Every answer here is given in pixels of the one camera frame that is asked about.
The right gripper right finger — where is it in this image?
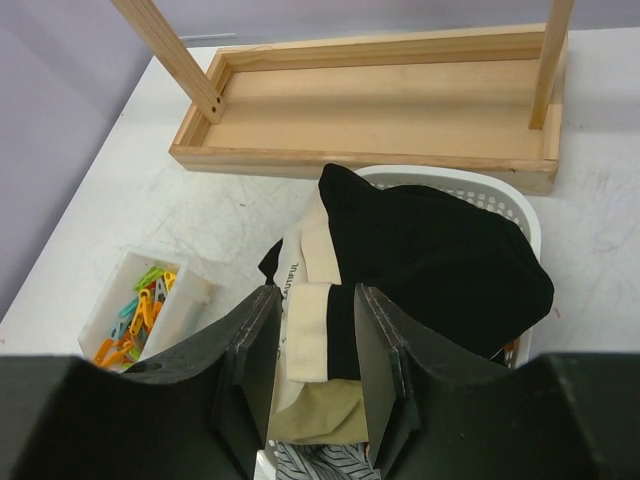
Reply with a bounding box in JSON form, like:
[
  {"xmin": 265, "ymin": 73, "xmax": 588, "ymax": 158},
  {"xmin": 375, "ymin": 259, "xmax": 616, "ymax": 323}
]
[{"xmin": 354, "ymin": 285, "xmax": 639, "ymax": 479}]

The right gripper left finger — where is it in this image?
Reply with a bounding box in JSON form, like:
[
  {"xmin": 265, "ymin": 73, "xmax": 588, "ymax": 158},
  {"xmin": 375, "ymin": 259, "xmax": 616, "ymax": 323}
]
[{"xmin": 1, "ymin": 286, "xmax": 281, "ymax": 479}]

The olive and cream underwear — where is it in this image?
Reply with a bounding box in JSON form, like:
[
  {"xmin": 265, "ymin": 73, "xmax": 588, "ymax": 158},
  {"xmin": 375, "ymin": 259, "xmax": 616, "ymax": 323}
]
[{"xmin": 268, "ymin": 379, "xmax": 369, "ymax": 445}]

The black and cream underwear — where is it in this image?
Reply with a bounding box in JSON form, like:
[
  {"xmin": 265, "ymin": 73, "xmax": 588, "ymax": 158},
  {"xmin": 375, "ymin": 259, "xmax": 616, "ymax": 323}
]
[{"xmin": 259, "ymin": 164, "xmax": 554, "ymax": 383}]

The striped garment in basket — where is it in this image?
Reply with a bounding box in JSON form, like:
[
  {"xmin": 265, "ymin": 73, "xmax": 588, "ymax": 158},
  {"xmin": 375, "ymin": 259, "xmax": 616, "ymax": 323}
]
[{"xmin": 276, "ymin": 442, "xmax": 381, "ymax": 480}]

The white clothespin box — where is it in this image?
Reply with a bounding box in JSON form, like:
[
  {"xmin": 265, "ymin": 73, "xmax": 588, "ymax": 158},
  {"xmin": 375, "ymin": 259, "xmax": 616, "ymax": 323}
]
[{"xmin": 78, "ymin": 247, "xmax": 214, "ymax": 373}]

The white laundry basket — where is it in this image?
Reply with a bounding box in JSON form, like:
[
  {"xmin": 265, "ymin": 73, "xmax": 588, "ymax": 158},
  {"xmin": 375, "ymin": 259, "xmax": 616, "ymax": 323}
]
[{"xmin": 252, "ymin": 164, "xmax": 544, "ymax": 480}]

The wooden clothes rack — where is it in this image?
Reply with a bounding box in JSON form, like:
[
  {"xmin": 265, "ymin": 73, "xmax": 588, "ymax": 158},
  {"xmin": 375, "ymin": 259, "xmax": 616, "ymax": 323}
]
[{"xmin": 116, "ymin": 1, "xmax": 574, "ymax": 195}]

